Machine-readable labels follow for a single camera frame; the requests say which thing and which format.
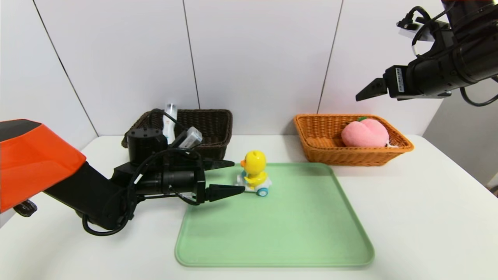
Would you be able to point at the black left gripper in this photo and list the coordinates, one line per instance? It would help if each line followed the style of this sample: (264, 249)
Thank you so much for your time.
(200, 182)

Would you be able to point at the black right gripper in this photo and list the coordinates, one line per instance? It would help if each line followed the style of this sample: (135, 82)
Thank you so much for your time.
(397, 82)

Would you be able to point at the yellow duck scooter toy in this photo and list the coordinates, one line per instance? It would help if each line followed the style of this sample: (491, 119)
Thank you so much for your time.
(255, 165)

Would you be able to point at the pink plush peach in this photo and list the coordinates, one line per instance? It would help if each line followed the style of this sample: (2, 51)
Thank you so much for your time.
(363, 134)

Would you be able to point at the white cylindrical bottle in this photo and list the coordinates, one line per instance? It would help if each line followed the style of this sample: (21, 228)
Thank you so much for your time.
(170, 116)

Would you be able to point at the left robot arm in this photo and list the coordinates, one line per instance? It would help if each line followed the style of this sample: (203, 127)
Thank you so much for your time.
(39, 163)

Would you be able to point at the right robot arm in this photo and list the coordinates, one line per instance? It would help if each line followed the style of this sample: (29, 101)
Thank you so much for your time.
(474, 15)

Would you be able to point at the dark brown wicker basket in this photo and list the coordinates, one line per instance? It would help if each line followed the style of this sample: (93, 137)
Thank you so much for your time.
(214, 128)

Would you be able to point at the orange wicker basket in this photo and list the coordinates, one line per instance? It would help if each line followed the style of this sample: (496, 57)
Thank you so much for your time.
(323, 155)

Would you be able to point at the green plastic tray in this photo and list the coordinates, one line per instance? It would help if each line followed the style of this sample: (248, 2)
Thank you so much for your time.
(272, 233)

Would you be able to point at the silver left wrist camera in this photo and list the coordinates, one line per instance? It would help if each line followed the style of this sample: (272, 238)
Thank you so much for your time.
(190, 137)

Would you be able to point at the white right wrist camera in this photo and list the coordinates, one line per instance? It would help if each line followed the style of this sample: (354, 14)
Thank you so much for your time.
(422, 35)

